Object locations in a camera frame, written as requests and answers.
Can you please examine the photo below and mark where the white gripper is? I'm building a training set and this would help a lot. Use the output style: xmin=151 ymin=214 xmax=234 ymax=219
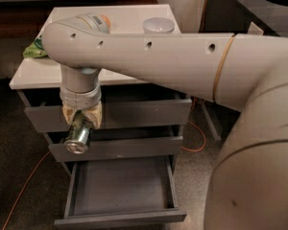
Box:
xmin=60 ymin=85 xmax=103 ymax=129

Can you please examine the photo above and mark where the green soda can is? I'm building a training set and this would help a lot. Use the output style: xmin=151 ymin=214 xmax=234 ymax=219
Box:
xmin=64 ymin=111 xmax=91 ymax=154

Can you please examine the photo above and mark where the grey bottom drawer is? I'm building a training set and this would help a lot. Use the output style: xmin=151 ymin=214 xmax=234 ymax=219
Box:
xmin=55 ymin=156 xmax=186 ymax=230

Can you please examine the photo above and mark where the grey drawer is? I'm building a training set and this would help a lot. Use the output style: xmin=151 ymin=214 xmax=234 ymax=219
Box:
xmin=49 ymin=126 xmax=182 ymax=162
xmin=55 ymin=156 xmax=186 ymax=230
xmin=22 ymin=83 xmax=191 ymax=133

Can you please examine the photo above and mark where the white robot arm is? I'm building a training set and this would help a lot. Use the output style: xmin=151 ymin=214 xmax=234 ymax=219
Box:
xmin=42 ymin=17 xmax=288 ymax=230

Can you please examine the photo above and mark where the grey top drawer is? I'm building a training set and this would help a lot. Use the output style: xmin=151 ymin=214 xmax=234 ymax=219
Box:
xmin=22 ymin=83 xmax=191 ymax=133

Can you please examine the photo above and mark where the grey drawer cabinet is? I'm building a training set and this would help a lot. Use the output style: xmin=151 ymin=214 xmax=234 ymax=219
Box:
xmin=10 ymin=57 xmax=191 ymax=173

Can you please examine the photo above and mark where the grey middle drawer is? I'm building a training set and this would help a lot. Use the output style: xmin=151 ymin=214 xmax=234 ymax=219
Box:
xmin=49 ymin=126 xmax=182 ymax=162

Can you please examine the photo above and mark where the green snack bag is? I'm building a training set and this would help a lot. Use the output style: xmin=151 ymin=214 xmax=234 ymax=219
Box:
xmin=23 ymin=35 xmax=48 ymax=58

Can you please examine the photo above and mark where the orange fruit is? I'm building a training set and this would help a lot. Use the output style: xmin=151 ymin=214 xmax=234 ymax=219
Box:
xmin=102 ymin=15 xmax=111 ymax=31

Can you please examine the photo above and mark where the white bowl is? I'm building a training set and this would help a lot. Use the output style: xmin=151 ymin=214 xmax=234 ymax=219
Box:
xmin=142 ymin=17 xmax=175 ymax=34

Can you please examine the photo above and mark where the dark waste bin cabinet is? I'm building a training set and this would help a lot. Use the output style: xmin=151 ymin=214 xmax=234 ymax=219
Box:
xmin=199 ymin=0 xmax=288 ymax=37

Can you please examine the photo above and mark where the white label sticker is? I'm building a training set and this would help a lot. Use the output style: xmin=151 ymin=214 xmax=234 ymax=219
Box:
xmin=248 ymin=22 xmax=264 ymax=35

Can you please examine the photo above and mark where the orange cable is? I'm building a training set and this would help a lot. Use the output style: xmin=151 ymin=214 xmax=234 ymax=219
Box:
xmin=1 ymin=0 xmax=219 ymax=230

